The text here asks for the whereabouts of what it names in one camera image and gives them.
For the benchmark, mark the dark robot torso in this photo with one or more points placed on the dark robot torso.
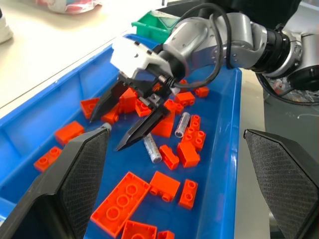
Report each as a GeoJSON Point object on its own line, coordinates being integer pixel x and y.
{"type": "Point", "coordinates": [261, 8]}

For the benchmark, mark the orange building brick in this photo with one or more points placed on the orange building brick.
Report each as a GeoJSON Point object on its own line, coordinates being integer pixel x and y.
{"type": "Point", "coordinates": [175, 105]}
{"type": "Point", "coordinates": [89, 107]}
{"type": "Point", "coordinates": [142, 109]}
{"type": "Point", "coordinates": [169, 156]}
{"type": "Point", "coordinates": [183, 88]}
{"type": "Point", "coordinates": [202, 91]}
{"type": "Point", "coordinates": [194, 138]}
{"type": "Point", "coordinates": [111, 115]}
{"type": "Point", "coordinates": [165, 235]}
{"type": "Point", "coordinates": [47, 159]}
{"type": "Point", "coordinates": [188, 194]}
{"type": "Point", "coordinates": [69, 132]}
{"type": "Point", "coordinates": [138, 230]}
{"type": "Point", "coordinates": [164, 127]}
{"type": "Point", "coordinates": [195, 122]}
{"type": "Point", "coordinates": [185, 98]}
{"type": "Point", "coordinates": [188, 154]}
{"type": "Point", "coordinates": [164, 185]}
{"type": "Point", "coordinates": [128, 100]}

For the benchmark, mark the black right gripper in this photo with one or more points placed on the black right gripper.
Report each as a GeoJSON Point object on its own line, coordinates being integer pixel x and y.
{"type": "Point", "coordinates": [147, 87]}

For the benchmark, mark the large orange building plate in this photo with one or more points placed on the large orange building plate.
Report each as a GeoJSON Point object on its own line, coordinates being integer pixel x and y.
{"type": "Point", "coordinates": [119, 204]}

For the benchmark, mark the silver AA battery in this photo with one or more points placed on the silver AA battery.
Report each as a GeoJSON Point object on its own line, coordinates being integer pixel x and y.
{"type": "Point", "coordinates": [152, 149]}
{"type": "Point", "coordinates": [183, 123]}

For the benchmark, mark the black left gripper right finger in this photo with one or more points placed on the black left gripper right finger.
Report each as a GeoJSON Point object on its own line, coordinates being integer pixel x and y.
{"type": "Point", "coordinates": [286, 179]}

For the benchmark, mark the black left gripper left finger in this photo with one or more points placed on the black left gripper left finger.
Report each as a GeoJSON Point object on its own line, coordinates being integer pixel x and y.
{"type": "Point", "coordinates": [49, 189]}

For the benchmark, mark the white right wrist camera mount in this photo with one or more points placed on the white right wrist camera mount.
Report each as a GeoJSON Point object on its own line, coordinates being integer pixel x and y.
{"type": "Point", "coordinates": [132, 57]}

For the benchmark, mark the red white patterned bag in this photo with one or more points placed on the red white patterned bag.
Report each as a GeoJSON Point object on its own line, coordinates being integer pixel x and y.
{"type": "Point", "coordinates": [69, 5]}

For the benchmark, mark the green plastic bin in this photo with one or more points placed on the green plastic bin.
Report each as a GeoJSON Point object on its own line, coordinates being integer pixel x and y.
{"type": "Point", "coordinates": [149, 30]}

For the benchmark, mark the blue plastic bin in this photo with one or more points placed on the blue plastic bin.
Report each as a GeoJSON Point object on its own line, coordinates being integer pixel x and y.
{"type": "Point", "coordinates": [219, 149]}

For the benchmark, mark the white object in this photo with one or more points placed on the white object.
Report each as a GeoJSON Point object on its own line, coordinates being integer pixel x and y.
{"type": "Point", "coordinates": [4, 27]}

